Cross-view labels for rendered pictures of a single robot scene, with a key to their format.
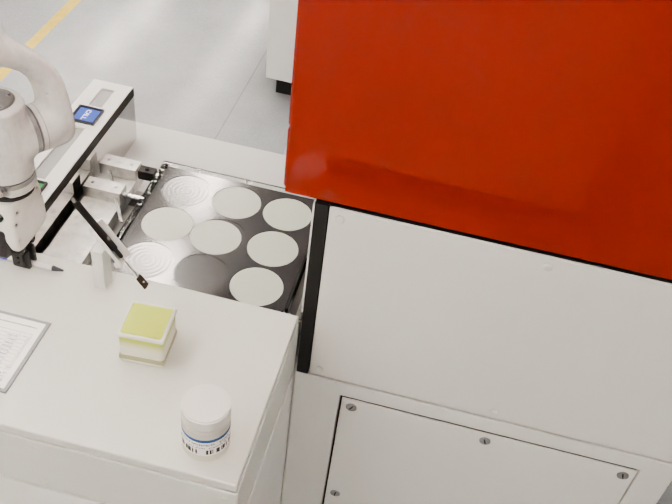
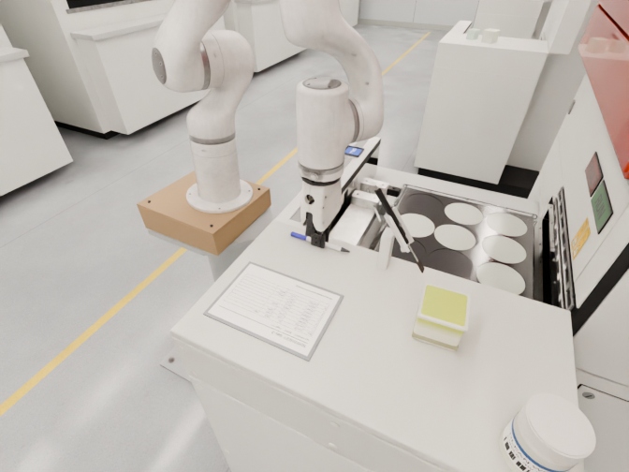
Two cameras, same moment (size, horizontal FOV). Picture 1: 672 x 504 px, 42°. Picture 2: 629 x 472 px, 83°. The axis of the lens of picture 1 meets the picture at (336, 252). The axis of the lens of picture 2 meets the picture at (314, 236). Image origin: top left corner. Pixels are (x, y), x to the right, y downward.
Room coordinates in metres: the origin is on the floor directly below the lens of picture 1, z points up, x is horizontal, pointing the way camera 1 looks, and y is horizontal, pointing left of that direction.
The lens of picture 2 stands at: (0.49, 0.36, 1.48)
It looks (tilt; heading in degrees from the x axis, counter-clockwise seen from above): 40 degrees down; 18
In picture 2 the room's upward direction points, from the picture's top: straight up
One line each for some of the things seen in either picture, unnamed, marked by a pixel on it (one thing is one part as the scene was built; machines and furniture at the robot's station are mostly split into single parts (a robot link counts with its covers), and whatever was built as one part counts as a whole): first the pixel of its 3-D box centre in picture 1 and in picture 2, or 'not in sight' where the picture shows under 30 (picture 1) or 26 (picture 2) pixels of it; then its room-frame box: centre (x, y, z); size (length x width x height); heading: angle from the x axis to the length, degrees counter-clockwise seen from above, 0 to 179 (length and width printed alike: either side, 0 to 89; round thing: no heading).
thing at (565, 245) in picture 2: not in sight; (564, 239); (1.23, 0.01, 0.96); 0.44 x 0.01 x 0.02; 172
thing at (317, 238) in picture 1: (358, 155); (576, 179); (1.41, -0.02, 1.02); 0.82 x 0.03 x 0.40; 172
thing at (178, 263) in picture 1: (219, 237); (457, 237); (1.25, 0.23, 0.90); 0.34 x 0.34 x 0.01; 82
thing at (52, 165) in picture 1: (61, 179); (335, 192); (1.36, 0.58, 0.89); 0.55 x 0.09 x 0.14; 172
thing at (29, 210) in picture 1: (14, 207); (320, 194); (1.04, 0.53, 1.09); 0.10 x 0.07 x 0.11; 172
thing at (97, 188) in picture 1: (104, 189); (365, 199); (1.34, 0.48, 0.89); 0.08 x 0.03 x 0.03; 82
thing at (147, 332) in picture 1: (147, 334); (440, 317); (0.89, 0.28, 1.00); 0.07 x 0.07 x 0.07; 86
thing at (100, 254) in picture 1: (110, 256); (396, 242); (1.02, 0.37, 1.03); 0.06 x 0.04 x 0.13; 82
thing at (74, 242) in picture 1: (89, 224); (355, 222); (1.27, 0.49, 0.87); 0.36 x 0.08 x 0.03; 172
